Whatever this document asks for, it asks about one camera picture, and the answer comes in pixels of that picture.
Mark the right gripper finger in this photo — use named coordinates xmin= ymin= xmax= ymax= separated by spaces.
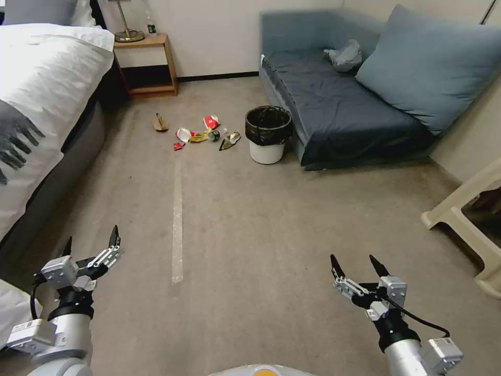
xmin=330 ymin=254 xmax=373 ymax=305
xmin=369 ymin=255 xmax=393 ymax=280

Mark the white trash can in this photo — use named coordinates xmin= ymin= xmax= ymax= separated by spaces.
xmin=245 ymin=106 xmax=294 ymax=165

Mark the black trash bag liner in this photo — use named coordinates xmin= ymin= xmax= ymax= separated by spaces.
xmin=245 ymin=106 xmax=294 ymax=147

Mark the white fabric bundle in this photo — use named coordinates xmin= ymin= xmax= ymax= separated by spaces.
xmin=0 ymin=277 xmax=43 ymax=342

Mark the beige plastic stool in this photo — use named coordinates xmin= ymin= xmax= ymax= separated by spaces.
xmin=420 ymin=156 xmax=501 ymax=291

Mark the white robot front shell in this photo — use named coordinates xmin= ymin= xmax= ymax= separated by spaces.
xmin=210 ymin=362 xmax=315 ymax=376

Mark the grey fringed throw blanket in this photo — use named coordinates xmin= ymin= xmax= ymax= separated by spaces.
xmin=0 ymin=99 xmax=46 ymax=185

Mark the brown paper scrap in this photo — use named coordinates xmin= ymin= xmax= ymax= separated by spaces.
xmin=151 ymin=112 xmax=170 ymax=132

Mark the gold foil wrapper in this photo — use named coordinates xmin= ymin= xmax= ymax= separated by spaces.
xmin=218 ymin=132 xmax=242 ymax=152

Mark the blue-grey sofa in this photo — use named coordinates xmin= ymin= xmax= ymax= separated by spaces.
xmin=258 ymin=7 xmax=501 ymax=172

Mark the white duvet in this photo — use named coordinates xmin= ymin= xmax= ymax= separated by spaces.
xmin=0 ymin=22 xmax=115 ymax=240

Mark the large blue cushion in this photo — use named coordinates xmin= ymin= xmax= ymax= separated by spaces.
xmin=355 ymin=4 xmax=501 ymax=136

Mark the crumpled grey plastic bag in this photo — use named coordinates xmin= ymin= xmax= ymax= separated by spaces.
xmin=323 ymin=39 xmax=363 ymax=73

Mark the wooden nightstand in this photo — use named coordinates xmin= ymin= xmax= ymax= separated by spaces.
xmin=113 ymin=32 xmax=179 ymax=99

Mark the brass table lamp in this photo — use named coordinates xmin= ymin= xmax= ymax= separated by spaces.
xmin=107 ymin=0 xmax=146 ymax=43

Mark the white pillow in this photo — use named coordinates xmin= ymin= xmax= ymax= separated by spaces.
xmin=71 ymin=0 xmax=98 ymax=29

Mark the grey pillow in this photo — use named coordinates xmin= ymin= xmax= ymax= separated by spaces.
xmin=0 ymin=0 xmax=80 ymax=27

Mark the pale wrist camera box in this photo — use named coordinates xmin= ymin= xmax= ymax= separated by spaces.
xmin=40 ymin=255 xmax=80 ymax=291
xmin=377 ymin=275 xmax=409 ymax=311

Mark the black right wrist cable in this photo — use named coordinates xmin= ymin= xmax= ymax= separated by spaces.
xmin=385 ymin=299 xmax=451 ymax=339

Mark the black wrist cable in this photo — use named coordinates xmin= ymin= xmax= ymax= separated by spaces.
xmin=30 ymin=279 xmax=44 ymax=323
xmin=385 ymin=299 xmax=451 ymax=339

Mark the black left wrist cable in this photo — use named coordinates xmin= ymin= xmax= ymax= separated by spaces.
xmin=30 ymin=279 xmax=44 ymax=323

